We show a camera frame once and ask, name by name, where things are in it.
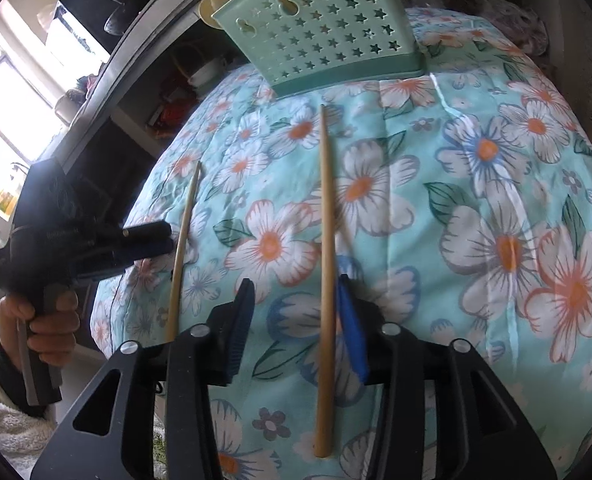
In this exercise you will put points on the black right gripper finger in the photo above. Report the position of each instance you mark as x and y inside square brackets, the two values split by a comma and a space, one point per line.
[157, 230]
[108, 433]

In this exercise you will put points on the green plastic utensil holder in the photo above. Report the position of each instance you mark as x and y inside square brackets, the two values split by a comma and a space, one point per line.
[302, 45]

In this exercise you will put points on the small black wok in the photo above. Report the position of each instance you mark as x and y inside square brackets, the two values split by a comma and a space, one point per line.
[122, 17]

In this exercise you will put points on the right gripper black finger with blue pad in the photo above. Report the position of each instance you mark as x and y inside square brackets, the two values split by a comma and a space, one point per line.
[481, 431]

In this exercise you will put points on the white fleece sleeve forearm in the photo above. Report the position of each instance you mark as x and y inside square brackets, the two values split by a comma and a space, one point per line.
[24, 430]

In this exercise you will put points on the wooden chopstick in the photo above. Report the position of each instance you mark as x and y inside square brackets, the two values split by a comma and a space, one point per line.
[177, 272]
[324, 419]

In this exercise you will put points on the grey kitchen counter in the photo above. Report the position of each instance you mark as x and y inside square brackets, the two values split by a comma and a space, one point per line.
[151, 34]

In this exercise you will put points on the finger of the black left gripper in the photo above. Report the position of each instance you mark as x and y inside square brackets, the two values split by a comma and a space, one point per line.
[136, 250]

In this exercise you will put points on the floral quilted table cloth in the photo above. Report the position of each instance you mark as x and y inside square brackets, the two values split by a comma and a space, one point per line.
[464, 206]

